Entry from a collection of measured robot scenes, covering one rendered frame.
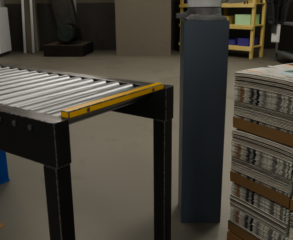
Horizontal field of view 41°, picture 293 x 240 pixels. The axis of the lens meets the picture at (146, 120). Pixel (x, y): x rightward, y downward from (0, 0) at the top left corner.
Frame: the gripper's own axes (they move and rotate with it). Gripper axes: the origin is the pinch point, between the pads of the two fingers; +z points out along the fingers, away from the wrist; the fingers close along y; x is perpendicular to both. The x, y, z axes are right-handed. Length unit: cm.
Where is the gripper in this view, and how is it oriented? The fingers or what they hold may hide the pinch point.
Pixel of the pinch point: (275, 33)
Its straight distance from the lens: 165.6
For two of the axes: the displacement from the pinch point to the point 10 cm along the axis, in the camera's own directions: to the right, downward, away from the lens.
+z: 0.1, 9.6, 2.8
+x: -5.6, -2.3, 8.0
